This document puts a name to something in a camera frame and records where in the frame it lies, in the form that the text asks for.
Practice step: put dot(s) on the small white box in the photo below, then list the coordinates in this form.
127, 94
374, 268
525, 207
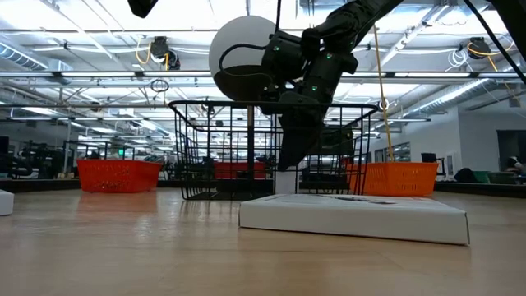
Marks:
285, 183

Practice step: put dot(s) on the white charger block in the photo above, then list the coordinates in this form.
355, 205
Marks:
6, 202

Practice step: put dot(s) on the person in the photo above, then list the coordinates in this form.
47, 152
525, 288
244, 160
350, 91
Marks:
513, 164

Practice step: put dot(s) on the black aluminium table frame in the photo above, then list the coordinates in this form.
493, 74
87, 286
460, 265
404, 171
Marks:
41, 185

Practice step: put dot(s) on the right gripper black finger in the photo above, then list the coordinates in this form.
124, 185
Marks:
289, 144
310, 133

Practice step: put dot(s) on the white sphere lamp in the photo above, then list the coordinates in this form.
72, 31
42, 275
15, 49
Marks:
238, 41

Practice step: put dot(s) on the black computer monitor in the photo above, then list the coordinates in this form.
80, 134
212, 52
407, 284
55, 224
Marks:
428, 157

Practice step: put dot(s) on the green bin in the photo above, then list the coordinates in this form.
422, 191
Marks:
493, 177

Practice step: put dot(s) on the silver ventilation duct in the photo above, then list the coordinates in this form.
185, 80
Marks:
20, 57
452, 96

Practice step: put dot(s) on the white box green edge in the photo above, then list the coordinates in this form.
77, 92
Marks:
349, 218

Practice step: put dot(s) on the black bag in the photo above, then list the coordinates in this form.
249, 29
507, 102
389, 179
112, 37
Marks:
465, 176

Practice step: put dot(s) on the orange plastic basket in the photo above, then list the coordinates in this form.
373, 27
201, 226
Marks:
402, 178

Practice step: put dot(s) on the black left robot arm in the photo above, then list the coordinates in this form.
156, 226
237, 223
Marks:
141, 7

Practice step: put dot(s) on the dark lamp pole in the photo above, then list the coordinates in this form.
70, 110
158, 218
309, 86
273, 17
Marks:
250, 144

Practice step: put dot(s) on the black equipment rack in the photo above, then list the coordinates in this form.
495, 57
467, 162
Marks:
41, 160

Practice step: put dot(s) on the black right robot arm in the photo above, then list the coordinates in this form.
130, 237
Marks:
353, 16

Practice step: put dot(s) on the red plastic basket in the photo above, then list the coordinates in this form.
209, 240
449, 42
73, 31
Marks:
230, 170
119, 177

